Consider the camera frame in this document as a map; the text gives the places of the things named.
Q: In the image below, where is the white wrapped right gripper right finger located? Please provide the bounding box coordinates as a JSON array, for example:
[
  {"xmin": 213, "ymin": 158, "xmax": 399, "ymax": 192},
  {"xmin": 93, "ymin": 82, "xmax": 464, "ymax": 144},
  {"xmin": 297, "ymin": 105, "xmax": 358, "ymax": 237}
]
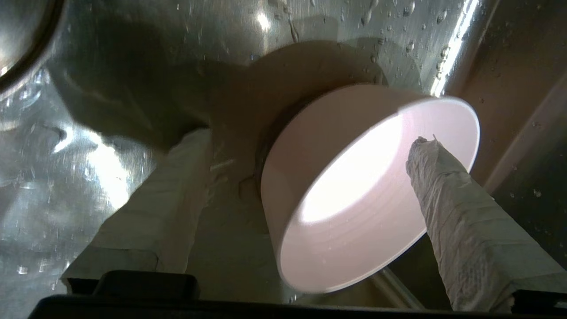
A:
[{"xmin": 405, "ymin": 135, "xmax": 567, "ymax": 313}]

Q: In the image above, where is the pink bowl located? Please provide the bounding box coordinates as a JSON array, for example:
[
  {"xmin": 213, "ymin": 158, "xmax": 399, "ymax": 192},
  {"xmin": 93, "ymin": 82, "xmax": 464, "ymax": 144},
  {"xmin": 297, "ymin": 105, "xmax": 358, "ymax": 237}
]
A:
[{"xmin": 255, "ymin": 84, "xmax": 481, "ymax": 295}]

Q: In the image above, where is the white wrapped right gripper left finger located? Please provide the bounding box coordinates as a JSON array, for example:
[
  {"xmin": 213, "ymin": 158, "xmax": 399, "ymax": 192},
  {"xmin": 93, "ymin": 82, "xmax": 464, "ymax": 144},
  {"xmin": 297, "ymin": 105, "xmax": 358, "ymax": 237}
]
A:
[{"xmin": 60, "ymin": 128, "xmax": 214, "ymax": 294}]

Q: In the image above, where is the stainless steel sink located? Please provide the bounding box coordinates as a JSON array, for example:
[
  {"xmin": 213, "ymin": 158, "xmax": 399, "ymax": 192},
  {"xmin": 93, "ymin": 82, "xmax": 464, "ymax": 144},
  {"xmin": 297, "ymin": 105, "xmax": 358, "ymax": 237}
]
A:
[{"xmin": 0, "ymin": 0, "xmax": 567, "ymax": 311}]

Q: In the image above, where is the round metal drain strainer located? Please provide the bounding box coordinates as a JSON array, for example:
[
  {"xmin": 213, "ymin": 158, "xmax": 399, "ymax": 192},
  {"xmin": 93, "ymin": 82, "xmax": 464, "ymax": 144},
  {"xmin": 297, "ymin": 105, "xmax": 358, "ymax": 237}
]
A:
[{"xmin": 0, "ymin": 0, "xmax": 67, "ymax": 96}]

